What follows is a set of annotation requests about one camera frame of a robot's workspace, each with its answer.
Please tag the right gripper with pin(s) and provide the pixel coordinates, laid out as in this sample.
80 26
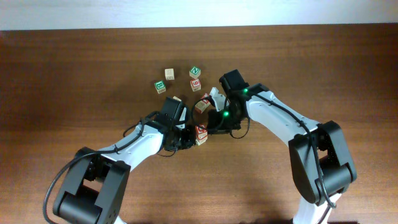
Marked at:
216 121

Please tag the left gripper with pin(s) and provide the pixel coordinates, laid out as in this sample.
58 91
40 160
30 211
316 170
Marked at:
189 139

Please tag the wooden block number 4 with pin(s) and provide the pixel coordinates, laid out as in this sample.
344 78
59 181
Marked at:
201 132

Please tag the green V block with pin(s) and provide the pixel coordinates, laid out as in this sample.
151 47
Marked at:
201 141

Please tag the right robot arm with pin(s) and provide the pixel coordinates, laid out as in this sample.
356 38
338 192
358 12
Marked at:
321 163

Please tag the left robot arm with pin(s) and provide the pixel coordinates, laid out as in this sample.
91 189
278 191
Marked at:
95 181

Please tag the red sided picture block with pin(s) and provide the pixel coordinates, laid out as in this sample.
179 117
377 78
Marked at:
200 107

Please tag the red Y block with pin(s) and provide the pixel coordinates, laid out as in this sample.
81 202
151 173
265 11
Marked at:
206 99

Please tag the blue sided plain block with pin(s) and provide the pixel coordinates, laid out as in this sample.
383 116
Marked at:
176 98

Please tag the red 9 block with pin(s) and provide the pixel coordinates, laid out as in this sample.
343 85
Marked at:
195 84

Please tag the green B block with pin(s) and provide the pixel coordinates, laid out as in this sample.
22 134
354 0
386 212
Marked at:
160 86

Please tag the green N block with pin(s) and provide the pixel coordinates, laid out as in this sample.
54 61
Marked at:
195 72

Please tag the plain wooden block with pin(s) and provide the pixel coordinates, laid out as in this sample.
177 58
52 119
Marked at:
169 74

